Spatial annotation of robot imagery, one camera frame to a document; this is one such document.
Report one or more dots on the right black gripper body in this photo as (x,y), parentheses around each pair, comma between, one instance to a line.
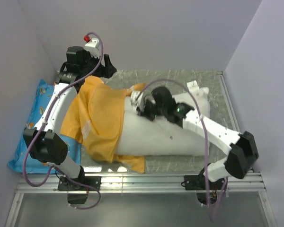
(151,110)

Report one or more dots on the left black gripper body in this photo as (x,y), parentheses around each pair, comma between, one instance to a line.
(92,63)

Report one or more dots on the white pillow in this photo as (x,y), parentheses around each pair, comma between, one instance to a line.
(141,137)

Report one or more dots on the orange pillowcase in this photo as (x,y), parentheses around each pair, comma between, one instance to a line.
(95,120)

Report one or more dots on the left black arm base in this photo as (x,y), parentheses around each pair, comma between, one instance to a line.
(78,192)

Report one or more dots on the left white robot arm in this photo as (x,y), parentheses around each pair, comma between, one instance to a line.
(43,141)

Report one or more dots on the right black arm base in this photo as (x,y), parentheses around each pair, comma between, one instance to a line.
(197,183)

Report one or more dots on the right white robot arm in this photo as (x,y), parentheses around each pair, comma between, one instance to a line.
(193,121)

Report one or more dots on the blue cartoon pillow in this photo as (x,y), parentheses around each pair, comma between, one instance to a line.
(43,95)

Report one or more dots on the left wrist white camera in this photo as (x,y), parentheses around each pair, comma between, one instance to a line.
(92,46)

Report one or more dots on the wrist white camera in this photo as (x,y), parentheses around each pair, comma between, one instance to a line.
(137,100)
(92,46)

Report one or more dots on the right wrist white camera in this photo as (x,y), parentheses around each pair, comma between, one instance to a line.
(137,100)

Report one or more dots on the aluminium mounting rail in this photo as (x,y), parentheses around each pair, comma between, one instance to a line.
(146,183)

